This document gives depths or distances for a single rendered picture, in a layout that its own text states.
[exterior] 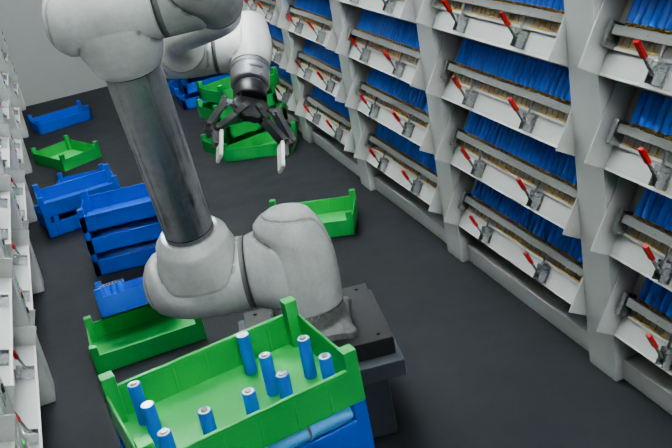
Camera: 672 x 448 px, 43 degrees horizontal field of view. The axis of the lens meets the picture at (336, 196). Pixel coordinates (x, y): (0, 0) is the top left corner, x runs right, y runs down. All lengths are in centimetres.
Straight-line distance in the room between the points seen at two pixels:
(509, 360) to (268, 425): 104
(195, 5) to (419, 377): 105
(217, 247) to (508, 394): 72
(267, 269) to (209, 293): 13
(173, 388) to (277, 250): 52
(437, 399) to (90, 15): 111
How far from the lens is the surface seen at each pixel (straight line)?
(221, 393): 126
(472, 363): 207
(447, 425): 190
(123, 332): 254
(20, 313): 223
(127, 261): 292
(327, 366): 116
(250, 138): 380
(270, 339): 131
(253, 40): 198
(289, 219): 172
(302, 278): 173
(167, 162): 160
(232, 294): 175
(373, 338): 176
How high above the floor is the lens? 117
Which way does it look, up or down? 22 degrees down
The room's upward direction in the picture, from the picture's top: 11 degrees counter-clockwise
